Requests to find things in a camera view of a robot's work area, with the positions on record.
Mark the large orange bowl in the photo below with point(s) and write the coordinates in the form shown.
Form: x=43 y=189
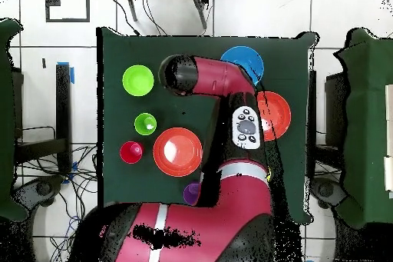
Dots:
x=177 y=152
x=279 y=114

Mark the large light blue bowl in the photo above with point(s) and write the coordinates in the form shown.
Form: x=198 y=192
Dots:
x=248 y=59

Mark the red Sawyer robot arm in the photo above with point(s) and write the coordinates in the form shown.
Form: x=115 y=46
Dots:
x=221 y=212

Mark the dark green table cloth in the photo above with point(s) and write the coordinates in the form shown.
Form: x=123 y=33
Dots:
x=172 y=111

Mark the green ridged cup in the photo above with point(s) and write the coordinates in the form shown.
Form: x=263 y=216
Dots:
x=144 y=122

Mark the purple cup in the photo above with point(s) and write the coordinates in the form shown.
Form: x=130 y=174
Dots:
x=191 y=193

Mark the red cup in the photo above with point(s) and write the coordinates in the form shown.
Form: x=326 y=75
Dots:
x=130 y=152

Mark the small green bowl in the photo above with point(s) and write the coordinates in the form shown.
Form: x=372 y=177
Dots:
x=138 y=80

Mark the black metal stand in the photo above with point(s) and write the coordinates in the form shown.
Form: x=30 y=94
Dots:
x=63 y=105
x=333 y=105

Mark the grey chair base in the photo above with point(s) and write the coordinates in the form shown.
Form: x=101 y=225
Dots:
x=325 y=189
x=43 y=188

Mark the green cloth covered table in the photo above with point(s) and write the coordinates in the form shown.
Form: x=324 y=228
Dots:
x=365 y=120
x=6 y=120

